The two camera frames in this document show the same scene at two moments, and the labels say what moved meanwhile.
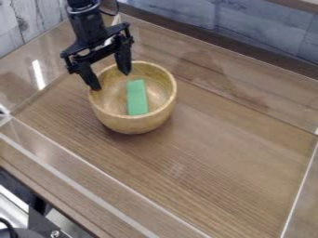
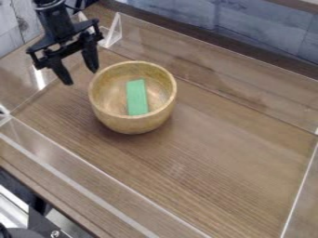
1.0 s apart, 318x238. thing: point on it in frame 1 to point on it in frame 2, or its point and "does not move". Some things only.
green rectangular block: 136,97 does not move
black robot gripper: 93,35 to 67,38
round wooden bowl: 108,100 does not move
